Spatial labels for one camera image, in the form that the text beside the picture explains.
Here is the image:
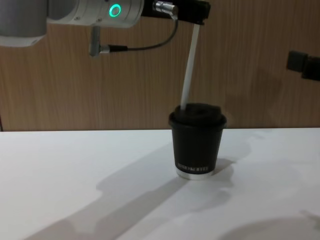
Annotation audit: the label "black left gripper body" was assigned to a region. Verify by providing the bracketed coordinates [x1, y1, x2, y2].
[140, 0, 196, 24]

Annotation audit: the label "white drinking straw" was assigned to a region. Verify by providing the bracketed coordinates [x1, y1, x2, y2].
[179, 23, 201, 111]

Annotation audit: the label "black plastic cup lid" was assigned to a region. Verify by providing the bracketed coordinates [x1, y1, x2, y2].
[168, 101, 228, 132]

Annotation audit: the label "black paper cup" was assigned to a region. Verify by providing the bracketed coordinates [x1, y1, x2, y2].
[171, 123, 225, 181]

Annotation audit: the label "thin dark cable silver plugs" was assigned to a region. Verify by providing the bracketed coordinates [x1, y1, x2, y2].
[88, 0, 180, 58]

